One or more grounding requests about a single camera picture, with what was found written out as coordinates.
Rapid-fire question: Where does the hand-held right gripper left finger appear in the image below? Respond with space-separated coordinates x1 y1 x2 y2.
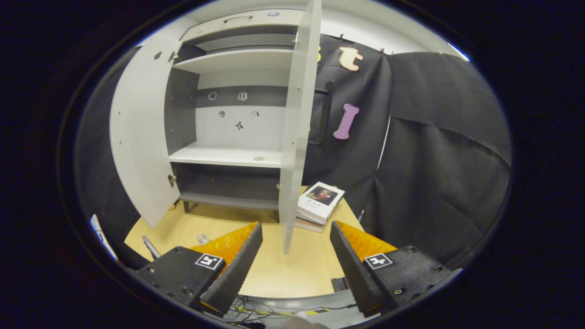
135 223 264 316

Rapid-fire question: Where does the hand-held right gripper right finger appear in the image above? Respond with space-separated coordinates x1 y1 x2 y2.
330 221 457 318

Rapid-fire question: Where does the grey cabinet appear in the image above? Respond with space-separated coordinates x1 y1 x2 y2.
165 9 306 224

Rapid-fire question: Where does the light grey cabinet door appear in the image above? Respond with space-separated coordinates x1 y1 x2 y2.
278 0 322 255
109 37 183 229

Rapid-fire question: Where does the grey cabinet drawer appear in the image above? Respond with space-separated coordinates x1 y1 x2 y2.
181 9 306 42

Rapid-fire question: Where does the white book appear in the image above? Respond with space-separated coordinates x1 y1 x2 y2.
297 182 346 225

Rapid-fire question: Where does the white printed card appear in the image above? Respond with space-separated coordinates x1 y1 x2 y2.
90 214 118 261

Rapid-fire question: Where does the black backdrop cloth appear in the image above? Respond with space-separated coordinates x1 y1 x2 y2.
75 34 511 270

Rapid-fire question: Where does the tangled black cable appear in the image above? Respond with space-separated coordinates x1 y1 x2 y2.
223 296 277 328

